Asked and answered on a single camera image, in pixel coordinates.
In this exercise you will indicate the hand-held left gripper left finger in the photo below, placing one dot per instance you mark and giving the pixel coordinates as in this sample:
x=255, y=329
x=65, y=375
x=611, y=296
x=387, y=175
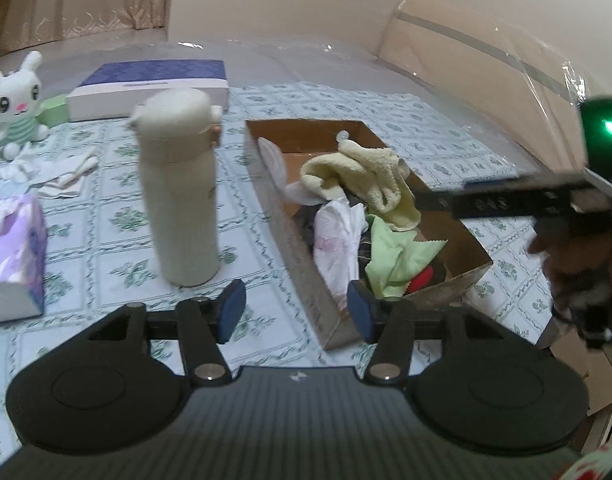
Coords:
x=231, y=305

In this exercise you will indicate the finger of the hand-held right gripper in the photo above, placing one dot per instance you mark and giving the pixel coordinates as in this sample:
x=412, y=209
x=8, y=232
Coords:
x=501, y=205

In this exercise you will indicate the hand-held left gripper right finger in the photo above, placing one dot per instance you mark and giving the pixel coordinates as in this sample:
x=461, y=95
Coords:
x=362, y=310

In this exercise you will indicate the light green cleaning cloth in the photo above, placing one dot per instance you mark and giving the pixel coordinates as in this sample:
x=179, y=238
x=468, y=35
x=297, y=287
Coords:
x=391, y=255

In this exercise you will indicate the black round pad red centre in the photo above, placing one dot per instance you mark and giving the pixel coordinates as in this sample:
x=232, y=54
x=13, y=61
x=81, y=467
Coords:
x=425, y=279

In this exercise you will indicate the white pink floral cloth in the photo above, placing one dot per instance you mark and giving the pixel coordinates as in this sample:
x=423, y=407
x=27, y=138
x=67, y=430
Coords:
x=336, y=240

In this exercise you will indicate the brown cardboard box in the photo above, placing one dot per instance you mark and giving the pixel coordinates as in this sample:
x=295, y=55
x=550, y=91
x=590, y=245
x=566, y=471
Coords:
x=296, y=240

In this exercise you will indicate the pale yellow towel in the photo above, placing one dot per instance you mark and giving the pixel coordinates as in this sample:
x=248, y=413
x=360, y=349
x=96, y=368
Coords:
x=366, y=180

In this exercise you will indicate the person's right hand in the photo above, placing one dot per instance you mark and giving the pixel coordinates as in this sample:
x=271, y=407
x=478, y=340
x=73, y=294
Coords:
x=581, y=260

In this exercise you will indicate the white insulated bottle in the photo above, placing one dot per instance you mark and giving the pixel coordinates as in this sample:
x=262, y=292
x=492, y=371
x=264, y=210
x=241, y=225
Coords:
x=180, y=185

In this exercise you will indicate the plastic wrapped headboard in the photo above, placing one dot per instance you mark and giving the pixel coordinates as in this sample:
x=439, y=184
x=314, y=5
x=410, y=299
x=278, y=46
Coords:
x=486, y=75

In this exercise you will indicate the clear plastic piece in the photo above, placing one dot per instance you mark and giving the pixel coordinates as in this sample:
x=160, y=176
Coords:
x=273, y=162

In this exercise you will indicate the purple white tissue box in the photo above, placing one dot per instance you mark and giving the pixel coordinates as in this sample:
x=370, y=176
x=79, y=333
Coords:
x=10, y=255

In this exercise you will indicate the blue white flat box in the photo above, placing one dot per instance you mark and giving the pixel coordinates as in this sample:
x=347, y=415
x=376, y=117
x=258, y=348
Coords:
x=145, y=85

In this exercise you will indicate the light green small box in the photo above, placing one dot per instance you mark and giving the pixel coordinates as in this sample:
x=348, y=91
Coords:
x=55, y=109

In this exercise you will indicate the red white printed fabric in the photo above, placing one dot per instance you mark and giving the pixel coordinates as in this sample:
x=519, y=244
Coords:
x=598, y=462

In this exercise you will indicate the white bunny plush toy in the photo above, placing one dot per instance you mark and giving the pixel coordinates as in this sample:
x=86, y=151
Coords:
x=13, y=105

